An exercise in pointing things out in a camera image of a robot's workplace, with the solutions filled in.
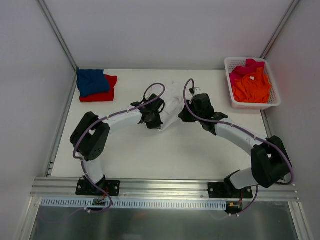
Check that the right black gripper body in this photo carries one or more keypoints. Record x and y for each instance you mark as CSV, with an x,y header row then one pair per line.
x,y
186,114

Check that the orange t shirt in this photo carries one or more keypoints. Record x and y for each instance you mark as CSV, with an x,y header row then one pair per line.
x,y
253,88

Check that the aluminium frame post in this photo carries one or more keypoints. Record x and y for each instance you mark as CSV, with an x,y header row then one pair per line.
x,y
57,33
291,9

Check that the folded blue t shirt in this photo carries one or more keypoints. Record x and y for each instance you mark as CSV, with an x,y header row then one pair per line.
x,y
91,81

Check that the left aluminium frame post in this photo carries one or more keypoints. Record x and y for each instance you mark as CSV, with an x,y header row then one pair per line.
x,y
57,33

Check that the white t shirt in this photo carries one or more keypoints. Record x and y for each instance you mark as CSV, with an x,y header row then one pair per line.
x,y
173,104

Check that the pink t shirt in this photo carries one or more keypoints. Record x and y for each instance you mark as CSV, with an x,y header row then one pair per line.
x,y
250,67

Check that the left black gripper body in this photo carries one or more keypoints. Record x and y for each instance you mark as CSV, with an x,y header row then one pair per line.
x,y
157,110

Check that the aluminium mounting rail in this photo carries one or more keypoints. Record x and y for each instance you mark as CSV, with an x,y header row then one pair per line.
x,y
157,189

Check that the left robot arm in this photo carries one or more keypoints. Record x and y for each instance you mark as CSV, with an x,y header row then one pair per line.
x,y
90,136

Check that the white plastic basket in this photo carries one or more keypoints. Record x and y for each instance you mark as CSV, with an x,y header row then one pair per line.
x,y
231,63

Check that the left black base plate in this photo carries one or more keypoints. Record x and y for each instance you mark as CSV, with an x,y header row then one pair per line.
x,y
85,188

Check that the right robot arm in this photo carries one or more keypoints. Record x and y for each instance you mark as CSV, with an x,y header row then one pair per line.
x,y
269,159

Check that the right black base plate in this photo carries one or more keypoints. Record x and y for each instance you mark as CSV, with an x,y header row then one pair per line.
x,y
221,190

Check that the right aluminium frame post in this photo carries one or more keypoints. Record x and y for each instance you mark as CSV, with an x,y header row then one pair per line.
x,y
291,9

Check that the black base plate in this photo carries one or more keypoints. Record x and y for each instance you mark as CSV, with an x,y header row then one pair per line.
x,y
221,190
85,188

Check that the white slotted cable duct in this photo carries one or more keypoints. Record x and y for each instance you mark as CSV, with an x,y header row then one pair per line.
x,y
134,204

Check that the folded red t shirt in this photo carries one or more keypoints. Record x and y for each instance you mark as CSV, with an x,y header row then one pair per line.
x,y
102,96

